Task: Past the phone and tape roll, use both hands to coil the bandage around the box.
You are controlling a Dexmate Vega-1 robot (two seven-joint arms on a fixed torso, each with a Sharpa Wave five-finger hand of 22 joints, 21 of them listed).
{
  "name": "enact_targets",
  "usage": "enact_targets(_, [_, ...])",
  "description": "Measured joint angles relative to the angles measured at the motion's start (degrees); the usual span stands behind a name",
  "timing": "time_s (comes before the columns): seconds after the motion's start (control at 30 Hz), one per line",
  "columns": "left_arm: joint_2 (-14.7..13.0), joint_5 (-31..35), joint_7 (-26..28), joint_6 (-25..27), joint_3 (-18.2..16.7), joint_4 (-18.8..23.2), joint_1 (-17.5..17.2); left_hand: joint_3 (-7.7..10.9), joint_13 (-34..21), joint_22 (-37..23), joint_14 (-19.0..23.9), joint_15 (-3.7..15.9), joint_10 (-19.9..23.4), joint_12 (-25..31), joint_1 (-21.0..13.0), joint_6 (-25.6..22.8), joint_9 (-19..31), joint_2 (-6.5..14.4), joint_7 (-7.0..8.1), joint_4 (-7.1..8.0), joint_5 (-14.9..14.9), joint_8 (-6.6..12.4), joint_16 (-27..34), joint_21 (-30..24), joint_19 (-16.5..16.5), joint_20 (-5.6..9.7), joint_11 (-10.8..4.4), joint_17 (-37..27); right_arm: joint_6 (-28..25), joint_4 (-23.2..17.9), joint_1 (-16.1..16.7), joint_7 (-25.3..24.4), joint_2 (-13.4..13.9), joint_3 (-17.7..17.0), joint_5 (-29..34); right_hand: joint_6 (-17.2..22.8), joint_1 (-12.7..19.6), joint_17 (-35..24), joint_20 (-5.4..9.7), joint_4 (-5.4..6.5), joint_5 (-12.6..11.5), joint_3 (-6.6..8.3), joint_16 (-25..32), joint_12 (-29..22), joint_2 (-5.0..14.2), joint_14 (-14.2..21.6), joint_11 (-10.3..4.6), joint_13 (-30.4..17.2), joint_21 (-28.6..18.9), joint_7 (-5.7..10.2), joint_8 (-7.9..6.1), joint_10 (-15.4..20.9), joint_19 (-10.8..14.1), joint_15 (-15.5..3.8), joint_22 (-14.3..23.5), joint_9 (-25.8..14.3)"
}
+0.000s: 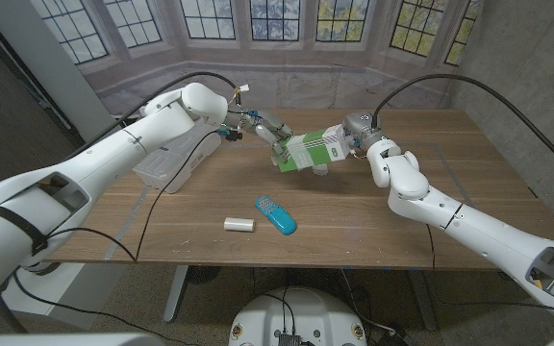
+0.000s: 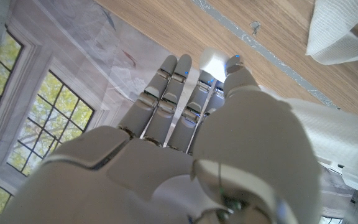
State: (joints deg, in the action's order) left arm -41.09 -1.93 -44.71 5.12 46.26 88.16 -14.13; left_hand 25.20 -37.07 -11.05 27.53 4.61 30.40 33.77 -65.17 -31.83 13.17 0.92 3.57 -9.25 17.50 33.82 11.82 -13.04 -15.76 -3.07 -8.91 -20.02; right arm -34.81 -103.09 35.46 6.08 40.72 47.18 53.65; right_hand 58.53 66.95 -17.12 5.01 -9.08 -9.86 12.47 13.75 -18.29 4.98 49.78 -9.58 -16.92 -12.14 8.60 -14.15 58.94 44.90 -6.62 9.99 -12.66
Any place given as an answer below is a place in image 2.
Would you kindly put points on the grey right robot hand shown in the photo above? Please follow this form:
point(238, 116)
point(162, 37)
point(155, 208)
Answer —
point(141, 183)

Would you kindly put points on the grey tape line marking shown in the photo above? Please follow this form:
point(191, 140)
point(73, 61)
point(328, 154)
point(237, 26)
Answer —
point(259, 46)

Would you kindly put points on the printed window backdrop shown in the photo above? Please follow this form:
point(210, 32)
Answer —
point(57, 93)

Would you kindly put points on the translucent white plastic bin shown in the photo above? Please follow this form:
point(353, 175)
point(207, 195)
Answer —
point(353, 177)

